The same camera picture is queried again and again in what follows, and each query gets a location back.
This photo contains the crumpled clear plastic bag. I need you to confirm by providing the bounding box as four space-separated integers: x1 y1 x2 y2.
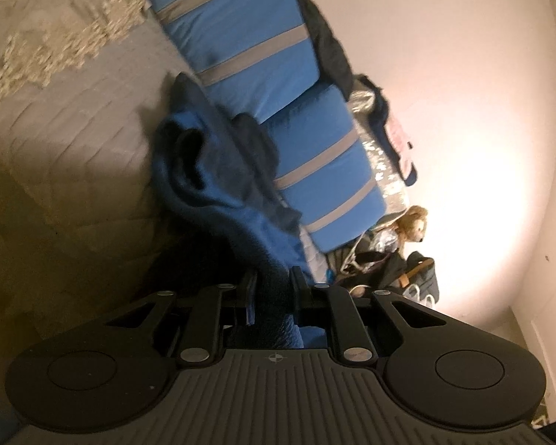
370 231 400 255

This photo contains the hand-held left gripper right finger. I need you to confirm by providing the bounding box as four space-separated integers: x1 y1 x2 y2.
288 266 446 365

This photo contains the black garment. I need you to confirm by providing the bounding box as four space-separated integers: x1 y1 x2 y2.
288 0 356 99

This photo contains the navy and pink garment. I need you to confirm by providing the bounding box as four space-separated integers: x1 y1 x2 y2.
360 73 418 187

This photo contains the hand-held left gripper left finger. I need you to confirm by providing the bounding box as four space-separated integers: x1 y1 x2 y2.
103 269 260 367

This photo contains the grey bag with brown strap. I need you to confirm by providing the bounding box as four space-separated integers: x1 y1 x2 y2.
404 249 442 307

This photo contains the brown teddy bear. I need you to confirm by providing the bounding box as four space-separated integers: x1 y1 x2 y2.
395 204 430 247

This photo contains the black strap bag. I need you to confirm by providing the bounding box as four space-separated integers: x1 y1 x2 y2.
337 249 409 296

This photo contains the cream lace cloth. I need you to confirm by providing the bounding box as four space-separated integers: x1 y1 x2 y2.
0 0 150 118

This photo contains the blue grey-striped cushion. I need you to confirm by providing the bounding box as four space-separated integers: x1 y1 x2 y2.
258 85 388 255
129 0 321 122

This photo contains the silver floral pillow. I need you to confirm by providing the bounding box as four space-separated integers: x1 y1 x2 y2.
347 74 411 217

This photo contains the blue fleece jacket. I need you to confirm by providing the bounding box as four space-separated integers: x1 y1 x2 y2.
147 71 317 352

